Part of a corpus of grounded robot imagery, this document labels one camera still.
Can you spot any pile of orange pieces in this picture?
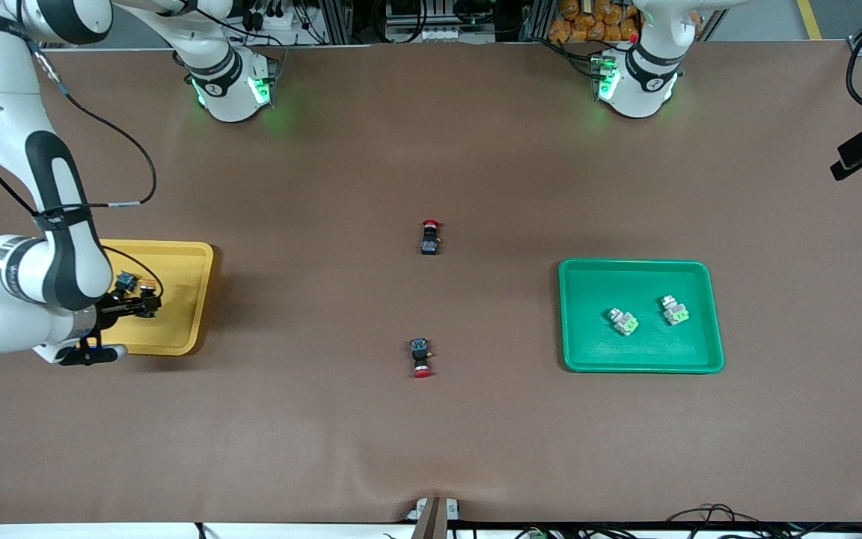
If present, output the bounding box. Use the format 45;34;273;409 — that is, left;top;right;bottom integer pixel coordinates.
548;0;640;43

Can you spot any grey electronics box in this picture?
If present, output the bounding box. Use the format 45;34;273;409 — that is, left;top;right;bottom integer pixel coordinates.
382;0;477;43

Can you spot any green plastic tray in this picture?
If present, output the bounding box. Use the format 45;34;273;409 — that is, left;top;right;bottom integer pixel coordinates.
558;258;725;374

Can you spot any grey metal mount bracket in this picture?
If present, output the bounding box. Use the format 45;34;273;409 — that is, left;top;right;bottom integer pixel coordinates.
405;496;462;539

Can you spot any white power strip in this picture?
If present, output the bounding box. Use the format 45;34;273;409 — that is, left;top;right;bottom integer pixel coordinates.
240;0;312;34

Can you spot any yellow plastic tray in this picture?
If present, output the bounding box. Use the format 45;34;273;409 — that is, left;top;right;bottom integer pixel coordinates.
97;239;215;356

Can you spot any black cable bundle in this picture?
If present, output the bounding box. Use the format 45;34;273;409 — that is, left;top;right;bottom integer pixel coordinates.
663;503;862;539

